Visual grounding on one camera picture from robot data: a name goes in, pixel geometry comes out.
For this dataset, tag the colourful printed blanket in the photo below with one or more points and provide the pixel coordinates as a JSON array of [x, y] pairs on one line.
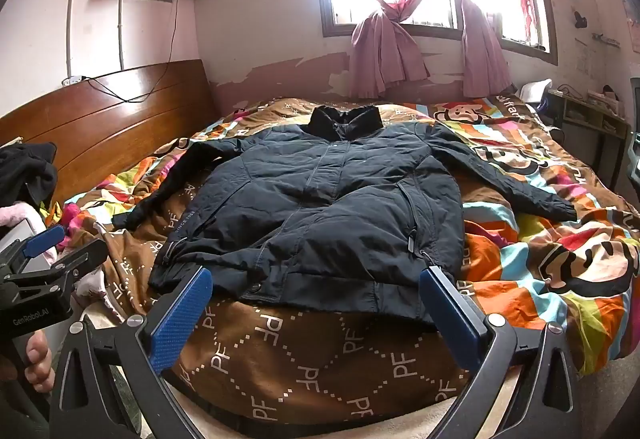
[[300, 359]]

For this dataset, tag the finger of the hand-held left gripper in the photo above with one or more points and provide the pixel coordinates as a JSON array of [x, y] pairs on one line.
[[45, 238], [80, 261]]

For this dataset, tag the pink cloth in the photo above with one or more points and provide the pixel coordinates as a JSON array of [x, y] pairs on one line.
[[10, 214]]

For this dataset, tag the black padded jacket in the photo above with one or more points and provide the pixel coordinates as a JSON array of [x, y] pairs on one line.
[[325, 199]]

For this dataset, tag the black wall hook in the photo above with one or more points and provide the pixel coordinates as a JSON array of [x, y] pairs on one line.
[[580, 19]]

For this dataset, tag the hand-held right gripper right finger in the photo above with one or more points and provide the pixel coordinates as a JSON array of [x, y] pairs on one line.
[[452, 319]]

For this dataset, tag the black clothes pile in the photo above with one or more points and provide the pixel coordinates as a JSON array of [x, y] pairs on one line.
[[25, 174]]

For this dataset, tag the desk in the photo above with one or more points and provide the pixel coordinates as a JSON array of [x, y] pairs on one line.
[[590, 114]]

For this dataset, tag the white bag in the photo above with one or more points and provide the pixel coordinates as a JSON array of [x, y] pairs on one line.
[[535, 94]]

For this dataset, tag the pink curtain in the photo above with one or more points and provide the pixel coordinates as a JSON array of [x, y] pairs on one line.
[[480, 49], [380, 49]]

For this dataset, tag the white power strip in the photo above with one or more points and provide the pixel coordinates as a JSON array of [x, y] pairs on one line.
[[71, 80]]

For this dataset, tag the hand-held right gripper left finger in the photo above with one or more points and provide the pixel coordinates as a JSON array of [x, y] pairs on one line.
[[182, 319]]

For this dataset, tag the wooden headboard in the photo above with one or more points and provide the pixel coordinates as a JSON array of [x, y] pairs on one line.
[[100, 129]]

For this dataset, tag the person's left hand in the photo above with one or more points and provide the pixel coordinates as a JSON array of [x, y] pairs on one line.
[[37, 361]]

